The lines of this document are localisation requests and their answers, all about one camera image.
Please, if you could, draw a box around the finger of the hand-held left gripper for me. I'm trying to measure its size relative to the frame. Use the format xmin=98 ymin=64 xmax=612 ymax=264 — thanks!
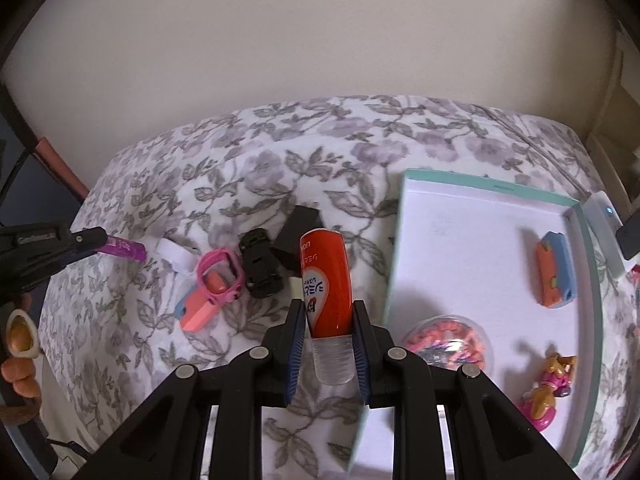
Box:
xmin=65 ymin=226 xmax=108 ymax=261

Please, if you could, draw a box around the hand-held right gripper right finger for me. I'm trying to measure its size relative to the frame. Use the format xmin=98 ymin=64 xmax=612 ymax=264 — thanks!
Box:
xmin=351 ymin=300 xmax=581 ymax=480

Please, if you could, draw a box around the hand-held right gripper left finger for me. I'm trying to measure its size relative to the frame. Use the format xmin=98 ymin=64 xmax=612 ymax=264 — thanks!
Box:
xmin=70 ymin=300 xmax=307 ymax=480

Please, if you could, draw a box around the purple tube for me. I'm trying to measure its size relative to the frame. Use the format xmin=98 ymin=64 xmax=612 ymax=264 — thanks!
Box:
xmin=97 ymin=235 xmax=147 ymax=262

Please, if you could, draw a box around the orange glue tube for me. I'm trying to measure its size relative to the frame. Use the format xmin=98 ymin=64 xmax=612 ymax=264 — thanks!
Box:
xmin=299 ymin=228 xmax=355 ymax=386

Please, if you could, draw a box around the round clear bead container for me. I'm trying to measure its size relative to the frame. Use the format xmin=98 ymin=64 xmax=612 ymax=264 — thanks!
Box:
xmin=402 ymin=314 xmax=496 ymax=378

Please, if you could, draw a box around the black toy car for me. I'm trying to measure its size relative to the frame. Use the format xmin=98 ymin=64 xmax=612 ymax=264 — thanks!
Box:
xmin=238 ymin=228 xmax=285 ymax=300

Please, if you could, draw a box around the pink kids watch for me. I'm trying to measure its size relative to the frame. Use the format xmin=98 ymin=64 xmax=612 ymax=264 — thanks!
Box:
xmin=196 ymin=249 xmax=246 ymax=306

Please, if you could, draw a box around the orange and blue toy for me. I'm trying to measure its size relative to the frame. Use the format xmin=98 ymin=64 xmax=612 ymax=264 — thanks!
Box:
xmin=535 ymin=231 xmax=578 ymax=309
xmin=174 ymin=270 xmax=236 ymax=332

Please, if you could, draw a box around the black power adapter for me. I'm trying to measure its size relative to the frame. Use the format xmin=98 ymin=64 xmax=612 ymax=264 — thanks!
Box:
xmin=270 ymin=205 xmax=325 ymax=276

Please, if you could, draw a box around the teal cardboard tray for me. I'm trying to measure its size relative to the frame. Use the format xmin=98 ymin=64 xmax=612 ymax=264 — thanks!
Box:
xmin=347 ymin=167 xmax=603 ymax=473

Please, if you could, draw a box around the pink dog figure toy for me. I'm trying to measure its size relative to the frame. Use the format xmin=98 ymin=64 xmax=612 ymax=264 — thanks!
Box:
xmin=517 ymin=352 xmax=580 ymax=433

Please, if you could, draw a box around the cream tape roll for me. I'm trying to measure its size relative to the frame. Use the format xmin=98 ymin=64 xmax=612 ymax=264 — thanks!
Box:
xmin=5 ymin=310 xmax=40 ymax=359

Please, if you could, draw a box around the orange round object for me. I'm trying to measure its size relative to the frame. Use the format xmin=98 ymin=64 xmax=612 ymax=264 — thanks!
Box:
xmin=0 ymin=357 xmax=41 ymax=401

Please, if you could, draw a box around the white power strip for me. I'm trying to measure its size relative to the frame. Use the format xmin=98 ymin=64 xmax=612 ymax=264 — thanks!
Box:
xmin=584 ymin=191 xmax=628 ymax=280

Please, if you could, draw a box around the black plugged charger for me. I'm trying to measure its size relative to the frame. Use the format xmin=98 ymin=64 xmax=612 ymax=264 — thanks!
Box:
xmin=615 ymin=210 xmax=640 ymax=261

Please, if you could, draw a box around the white wooden shelf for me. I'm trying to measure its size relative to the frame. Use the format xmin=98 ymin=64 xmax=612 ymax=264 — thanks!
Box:
xmin=587 ymin=30 xmax=640 ymax=211

